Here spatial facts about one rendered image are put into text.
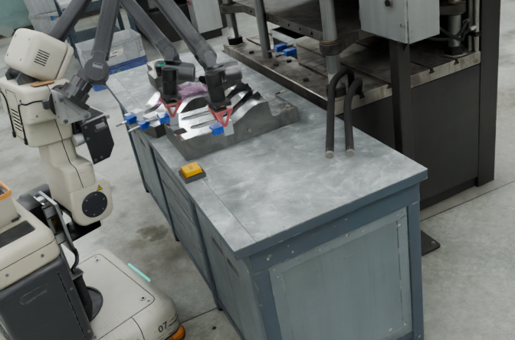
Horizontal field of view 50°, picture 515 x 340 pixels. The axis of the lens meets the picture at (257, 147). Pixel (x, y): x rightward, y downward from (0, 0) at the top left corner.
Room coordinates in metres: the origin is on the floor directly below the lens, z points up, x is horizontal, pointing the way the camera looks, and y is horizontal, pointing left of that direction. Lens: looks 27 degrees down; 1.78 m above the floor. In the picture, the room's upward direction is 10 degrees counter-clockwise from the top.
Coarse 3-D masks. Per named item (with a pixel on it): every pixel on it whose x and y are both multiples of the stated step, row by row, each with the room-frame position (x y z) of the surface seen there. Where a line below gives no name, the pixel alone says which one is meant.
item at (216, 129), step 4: (224, 120) 1.85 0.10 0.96; (212, 124) 1.87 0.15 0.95; (216, 124) 1.86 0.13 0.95; (220, 124) 1.85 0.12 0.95; (228, 124) 1.84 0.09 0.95; (212, 128) 1.83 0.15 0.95; (216, 128) 1.83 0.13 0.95; (220, 128) 1.83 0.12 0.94; (224, 128) 1.83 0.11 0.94; (228, 128) 1.84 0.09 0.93; (232, 128) 1.85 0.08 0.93; (200, 132) 1.83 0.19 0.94; (204, 132) 1.83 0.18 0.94; (208, 132) 1.83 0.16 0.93; (212, 132) 1.83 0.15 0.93; (216, 132) 1.83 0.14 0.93; (220, 132) 1.83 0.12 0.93; (224, 132) 1.84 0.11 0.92; (228, 132) 1.84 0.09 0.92; (232, 132) 1.84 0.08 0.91
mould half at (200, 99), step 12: (204, 72) 2.59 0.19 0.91; (228, 84) 2.42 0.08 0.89; (156, 96) 2.45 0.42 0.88; (192, 96) 2.32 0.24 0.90; (204, 96) 2.33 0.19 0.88; (144, 108) 2.40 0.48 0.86; (180, 108) 2.27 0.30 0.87; (192, 108) 2.29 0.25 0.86; (144, 132) 2.25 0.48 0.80; (156, 132) 2.16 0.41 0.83
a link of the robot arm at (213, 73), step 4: (216, 68) 1.86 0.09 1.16; (220, 68) 1.86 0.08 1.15; (208, 72) 1.85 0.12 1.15; (212, 72) 1.85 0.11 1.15; (216, 72) 1.84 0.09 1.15; (220, 72) 1.85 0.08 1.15; (224, 72) 1.85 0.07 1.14; (208, 76) 1.83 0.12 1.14; (212, 76) 1.83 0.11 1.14; (216, 76) 1.83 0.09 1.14; (220, 76) 1.85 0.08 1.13; (224, 76) 1.85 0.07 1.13; (208, 80) 1.84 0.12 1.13; (212, 80) 1.83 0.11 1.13; (216, 80) 1.83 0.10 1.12; (220, 80) 1.84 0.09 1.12; (224, 80) 1.86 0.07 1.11; (208, 84) 1.84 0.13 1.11; (212, 84) 1.83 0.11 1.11; (216, 84) 1.83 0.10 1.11; (220, 84) 1.84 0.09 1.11
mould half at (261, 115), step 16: (240, 96) 2.13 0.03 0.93; (272, 96) 2.24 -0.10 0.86; (192, 112) 2.17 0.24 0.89; (240, 112) 2.03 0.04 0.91; (256, 112) 2.01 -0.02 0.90; (272, 112) 2.08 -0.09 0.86; (288, 112) 2.06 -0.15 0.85; (176, 128) 2.03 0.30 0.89; (208, 128) 1.98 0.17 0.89; (240, 128) 1.99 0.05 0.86; (256, 128) 2.01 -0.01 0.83; (272, 128) 2.03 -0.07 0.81; (176, 144) 2.00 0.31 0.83; (192, 144) 1.92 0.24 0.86; (208, 144) 1.94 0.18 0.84; (224, 144) 1.96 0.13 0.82
